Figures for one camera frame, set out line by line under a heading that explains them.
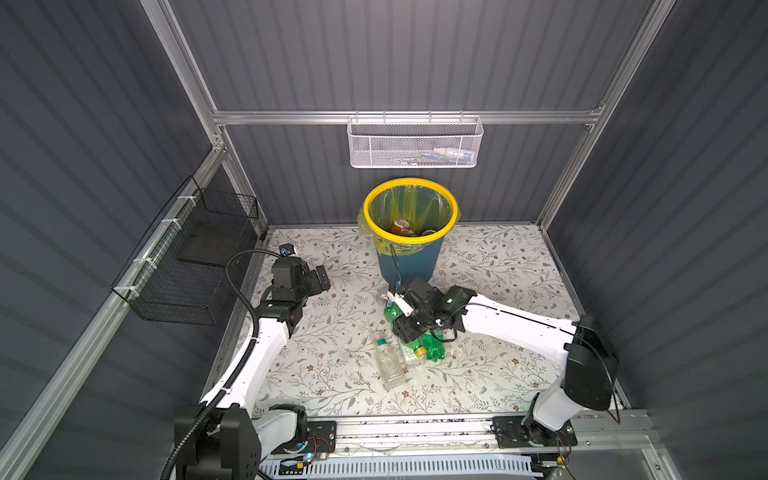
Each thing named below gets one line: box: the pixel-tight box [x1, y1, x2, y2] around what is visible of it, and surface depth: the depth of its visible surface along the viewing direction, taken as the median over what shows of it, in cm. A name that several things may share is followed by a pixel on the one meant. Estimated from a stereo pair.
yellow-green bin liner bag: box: [357, 185, 462, 257], surface depth 96 cm
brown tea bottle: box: [391, 219, 414, 236], surface depth 104 cm
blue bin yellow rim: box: [363, 178, 459, 286], surface depth 95 cm
